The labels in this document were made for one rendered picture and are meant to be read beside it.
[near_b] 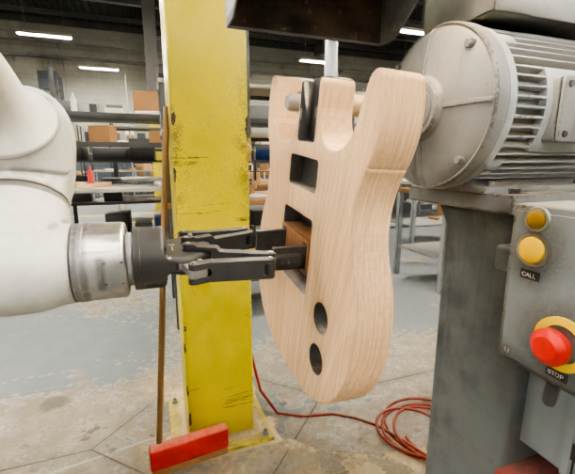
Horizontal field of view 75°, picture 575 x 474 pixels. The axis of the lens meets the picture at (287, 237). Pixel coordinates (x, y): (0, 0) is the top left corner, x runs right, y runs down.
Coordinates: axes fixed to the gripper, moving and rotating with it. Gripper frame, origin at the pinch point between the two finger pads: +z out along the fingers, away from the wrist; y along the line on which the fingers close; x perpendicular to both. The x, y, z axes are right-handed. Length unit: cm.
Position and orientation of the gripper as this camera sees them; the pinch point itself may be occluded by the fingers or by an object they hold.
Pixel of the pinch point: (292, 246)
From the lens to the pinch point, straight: 51.3
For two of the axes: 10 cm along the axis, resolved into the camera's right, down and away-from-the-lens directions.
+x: 0.5, -9.5, -3.0
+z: 9.4, -0.6, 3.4
